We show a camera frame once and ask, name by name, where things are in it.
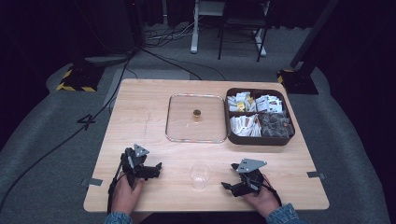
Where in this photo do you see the person's left hand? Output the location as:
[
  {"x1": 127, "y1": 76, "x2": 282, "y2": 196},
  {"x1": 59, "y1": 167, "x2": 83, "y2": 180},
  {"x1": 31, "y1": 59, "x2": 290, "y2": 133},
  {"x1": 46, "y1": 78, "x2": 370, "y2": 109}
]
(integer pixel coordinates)
[{"x1": 110, "y1": 175, "x2": 145, "y2": 216}]

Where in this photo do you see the pile of white dark-print packets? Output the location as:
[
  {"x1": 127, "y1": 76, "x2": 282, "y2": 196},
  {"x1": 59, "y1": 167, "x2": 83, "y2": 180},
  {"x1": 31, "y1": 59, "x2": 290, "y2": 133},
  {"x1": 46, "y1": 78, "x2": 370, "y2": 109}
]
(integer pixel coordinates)
[{"x1": 254, "y1": 94, "x2": 285, "y2": 114}]

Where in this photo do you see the person's right hand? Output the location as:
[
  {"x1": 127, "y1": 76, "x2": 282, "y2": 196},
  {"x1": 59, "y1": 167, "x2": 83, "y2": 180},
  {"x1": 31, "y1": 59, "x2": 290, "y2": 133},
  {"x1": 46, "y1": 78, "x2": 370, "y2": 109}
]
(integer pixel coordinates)
[{"x1": 242, "y1": 183, "x2": 281, "y2": 219}]

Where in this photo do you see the black metal chair frame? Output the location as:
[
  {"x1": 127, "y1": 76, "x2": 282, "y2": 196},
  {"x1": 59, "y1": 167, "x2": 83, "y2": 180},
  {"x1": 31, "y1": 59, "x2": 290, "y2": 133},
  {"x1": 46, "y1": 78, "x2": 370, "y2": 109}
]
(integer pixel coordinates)
[{"x1": 217, "y1": 0, "x2": 271, "y2": 63}]

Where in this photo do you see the hand-held gripper black cable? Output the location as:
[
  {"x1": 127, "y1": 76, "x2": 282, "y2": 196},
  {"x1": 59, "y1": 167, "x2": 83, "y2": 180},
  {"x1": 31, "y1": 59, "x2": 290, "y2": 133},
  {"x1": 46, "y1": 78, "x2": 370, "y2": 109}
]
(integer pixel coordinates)
[
  {"x1": 106, "y1": 157, "x2": 127, "y2": 216},
  {"x1": 261, "y1": 173, "x2": 283, "y2": 207}
]

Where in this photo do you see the brown compartment box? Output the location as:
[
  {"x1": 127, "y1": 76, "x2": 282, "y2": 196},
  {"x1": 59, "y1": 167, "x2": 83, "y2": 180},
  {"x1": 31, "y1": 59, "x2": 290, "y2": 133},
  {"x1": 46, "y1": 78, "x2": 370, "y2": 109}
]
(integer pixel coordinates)
[{"x1": 223, "y1": 87, "x2": 296, "y2": 147}]

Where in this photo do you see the bundle of floor cables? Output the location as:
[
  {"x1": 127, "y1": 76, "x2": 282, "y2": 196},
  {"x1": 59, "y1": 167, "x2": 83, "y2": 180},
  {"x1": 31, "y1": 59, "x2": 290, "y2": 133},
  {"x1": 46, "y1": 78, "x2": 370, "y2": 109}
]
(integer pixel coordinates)
[{"x1": 141, "y1": 15, "x2": 206, "y2": 49}]

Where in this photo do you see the black tape floor mark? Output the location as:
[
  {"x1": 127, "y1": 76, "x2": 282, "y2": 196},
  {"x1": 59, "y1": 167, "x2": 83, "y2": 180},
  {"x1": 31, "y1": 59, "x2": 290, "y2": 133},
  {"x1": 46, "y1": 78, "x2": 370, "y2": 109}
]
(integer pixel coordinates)
[{"x1": 76, "y1": 113, "x2": 97, "y2": 132}]

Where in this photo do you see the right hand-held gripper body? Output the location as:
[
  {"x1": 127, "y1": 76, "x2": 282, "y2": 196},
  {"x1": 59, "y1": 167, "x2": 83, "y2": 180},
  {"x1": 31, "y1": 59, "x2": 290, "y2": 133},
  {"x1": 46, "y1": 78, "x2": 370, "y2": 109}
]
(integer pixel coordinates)
[{"x1": 231, "y1": 158, "x2": 268, "y2": 198}]

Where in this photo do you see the square glass lid gold knob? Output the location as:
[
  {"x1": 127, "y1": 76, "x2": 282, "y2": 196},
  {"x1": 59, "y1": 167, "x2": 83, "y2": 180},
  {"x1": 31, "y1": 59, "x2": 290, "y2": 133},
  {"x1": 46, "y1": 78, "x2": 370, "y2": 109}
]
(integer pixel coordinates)
[{"x1": 164, "y1": 92, "x2": 229, "y2": 145}]

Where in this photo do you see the pile of white yellow packets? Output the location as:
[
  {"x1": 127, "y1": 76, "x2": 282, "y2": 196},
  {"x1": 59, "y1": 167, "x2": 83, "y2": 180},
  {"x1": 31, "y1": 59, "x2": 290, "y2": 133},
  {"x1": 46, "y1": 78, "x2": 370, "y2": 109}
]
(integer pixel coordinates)
[{"x1": 226, "y1": 91, "x2": 257, "y2": 113}]

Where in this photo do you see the pile of grey tea bags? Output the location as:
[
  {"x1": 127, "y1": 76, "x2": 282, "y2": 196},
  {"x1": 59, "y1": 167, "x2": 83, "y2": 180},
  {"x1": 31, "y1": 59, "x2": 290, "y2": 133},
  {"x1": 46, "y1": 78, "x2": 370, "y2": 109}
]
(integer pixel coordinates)
[{"x1": 258, "y1": 111, "x2": 295, "y2": 139}]

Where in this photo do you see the left hand-held gripper black cable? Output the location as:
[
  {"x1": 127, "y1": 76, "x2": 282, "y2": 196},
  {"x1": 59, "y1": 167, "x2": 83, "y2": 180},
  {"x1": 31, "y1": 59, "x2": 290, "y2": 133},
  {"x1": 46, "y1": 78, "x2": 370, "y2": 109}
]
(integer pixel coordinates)
[{"x1": 106, "y1": 157, "x2": 127, "y2": 216}]

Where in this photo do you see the right hand-held gripper black cable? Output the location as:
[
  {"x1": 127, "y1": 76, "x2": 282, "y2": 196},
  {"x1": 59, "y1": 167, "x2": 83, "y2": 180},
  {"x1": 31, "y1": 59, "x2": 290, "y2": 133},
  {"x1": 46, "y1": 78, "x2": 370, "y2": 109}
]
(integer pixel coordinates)
[{"x1": 261, "y1": 173, "x2": 283, "y2": 207}]

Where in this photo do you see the pile of long white sachets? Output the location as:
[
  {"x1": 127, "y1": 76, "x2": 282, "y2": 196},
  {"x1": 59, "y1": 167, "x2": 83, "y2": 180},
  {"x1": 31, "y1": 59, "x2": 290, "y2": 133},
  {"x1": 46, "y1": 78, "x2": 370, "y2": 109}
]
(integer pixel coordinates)
[{"x1": 229, "y1": 113, "x2": 262, "y2": 138}]

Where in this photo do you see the black stand with striped base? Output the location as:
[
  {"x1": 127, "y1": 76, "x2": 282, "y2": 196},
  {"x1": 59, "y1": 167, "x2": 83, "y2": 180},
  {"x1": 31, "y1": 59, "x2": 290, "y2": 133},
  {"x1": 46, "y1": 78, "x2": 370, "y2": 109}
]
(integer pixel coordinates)
[
  {"x1": 55, "y1": 0, "x2": 106, "y2": 93},
  {"x1": 276, "y1": 0, "x2": 341, "y2": 96}
]

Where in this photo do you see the white desk frame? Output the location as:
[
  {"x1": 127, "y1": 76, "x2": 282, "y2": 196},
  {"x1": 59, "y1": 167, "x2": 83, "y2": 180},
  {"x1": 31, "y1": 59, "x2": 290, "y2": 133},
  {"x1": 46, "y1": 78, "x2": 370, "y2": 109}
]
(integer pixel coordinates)
[{"x1": 190, "y1": 0, "x2": 269, "y2": 58}]

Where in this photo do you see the long black floor cable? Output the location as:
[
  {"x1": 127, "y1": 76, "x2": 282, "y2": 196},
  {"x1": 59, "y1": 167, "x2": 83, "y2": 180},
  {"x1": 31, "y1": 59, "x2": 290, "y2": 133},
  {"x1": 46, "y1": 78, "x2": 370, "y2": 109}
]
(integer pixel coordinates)
[{"x1": 0, "y1": 46, "x2": 139, "y2": 213}]

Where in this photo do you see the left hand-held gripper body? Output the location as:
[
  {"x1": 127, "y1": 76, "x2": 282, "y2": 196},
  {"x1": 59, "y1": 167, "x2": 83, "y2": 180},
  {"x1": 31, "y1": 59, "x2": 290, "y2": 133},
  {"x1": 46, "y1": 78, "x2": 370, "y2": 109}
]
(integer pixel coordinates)
[{"x1": 120, "y1": 143, "x2": 157, "y2": 189}]

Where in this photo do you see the thin black floor cable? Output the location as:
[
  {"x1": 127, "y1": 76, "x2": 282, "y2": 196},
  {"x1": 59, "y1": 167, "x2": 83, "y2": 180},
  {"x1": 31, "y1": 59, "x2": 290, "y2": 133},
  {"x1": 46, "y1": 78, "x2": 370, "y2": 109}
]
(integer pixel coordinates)
[{"x1": 139, "y1": 47, "x2": 228, "y2": 82}]

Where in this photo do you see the clear plastic cup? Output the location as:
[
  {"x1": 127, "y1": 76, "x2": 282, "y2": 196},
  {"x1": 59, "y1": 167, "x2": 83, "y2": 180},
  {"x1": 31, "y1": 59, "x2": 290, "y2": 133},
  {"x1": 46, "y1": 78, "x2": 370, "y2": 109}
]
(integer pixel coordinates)
[{"x1": 188, "y1": 161, "x2": 214, "y2": 191}]

